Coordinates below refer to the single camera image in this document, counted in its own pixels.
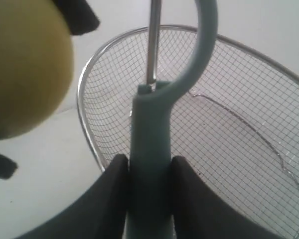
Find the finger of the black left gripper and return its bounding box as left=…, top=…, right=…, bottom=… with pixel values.
left=0, top=154, right=17, bottom=179
left=52, top=0, right=100, bottom=36

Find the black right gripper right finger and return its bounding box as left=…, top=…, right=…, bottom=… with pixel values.
left=170, top=156, right=279, bottom=239

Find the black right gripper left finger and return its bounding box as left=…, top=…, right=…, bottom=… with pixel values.
left=20, top=154, right=129, bottom=239

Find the teal handled vegetable peeler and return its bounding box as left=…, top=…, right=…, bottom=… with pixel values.
left=126, top=0, right=218, bottom=239

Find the yellow lemon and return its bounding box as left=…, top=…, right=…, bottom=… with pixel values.
left=0, top=0, right=74, bottom=140

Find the oval metal wire mesh basket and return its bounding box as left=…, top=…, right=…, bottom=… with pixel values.
left=77, top=27, right=299, bottom=239

